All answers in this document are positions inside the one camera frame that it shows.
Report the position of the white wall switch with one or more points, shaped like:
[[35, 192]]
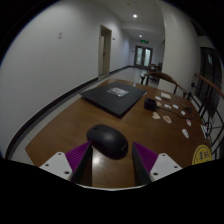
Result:
[[60, 35]]

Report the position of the dark window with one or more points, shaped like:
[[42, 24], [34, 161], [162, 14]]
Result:
[[209, 73]]

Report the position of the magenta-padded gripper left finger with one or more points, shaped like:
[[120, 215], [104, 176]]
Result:
[[78, 156]]

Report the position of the green exit sign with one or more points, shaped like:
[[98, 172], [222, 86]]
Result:
[[144, 41]]

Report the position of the wooden side door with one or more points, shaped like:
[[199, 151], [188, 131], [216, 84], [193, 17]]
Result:
[[105, 51]]

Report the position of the small beige packet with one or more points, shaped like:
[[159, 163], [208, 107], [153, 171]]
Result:
[[165, 96]]

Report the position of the glass double door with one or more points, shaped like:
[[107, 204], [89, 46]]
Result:
[[143, 57]]

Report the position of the small black box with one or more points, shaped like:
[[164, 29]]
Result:
[[150, 104]]

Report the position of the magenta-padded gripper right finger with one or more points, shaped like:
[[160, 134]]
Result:
[[146, 159]]

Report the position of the black railing with wooden handrail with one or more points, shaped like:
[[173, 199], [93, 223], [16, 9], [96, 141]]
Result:
[[208, 85]]

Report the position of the small beige sticker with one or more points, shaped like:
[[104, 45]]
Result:
[[156, 115]]

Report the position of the small red white sticker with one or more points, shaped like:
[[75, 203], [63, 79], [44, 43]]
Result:
[[188, 122]]

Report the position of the curved wooden chair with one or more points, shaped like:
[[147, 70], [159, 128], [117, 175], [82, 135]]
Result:
[[165, 76]]

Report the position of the black computer mouse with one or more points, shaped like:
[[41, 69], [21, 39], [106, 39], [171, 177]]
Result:
[[108, 140]]

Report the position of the round yellow mouse pad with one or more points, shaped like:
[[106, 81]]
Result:
[[202, 156]]

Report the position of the black closed laptop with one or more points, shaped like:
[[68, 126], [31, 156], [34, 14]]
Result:
[[113, 96]]

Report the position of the small orange white sticker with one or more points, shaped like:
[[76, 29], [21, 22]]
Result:
[[167, 119]]

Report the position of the flat white rectangular device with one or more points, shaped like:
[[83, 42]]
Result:
[[204, 131]]

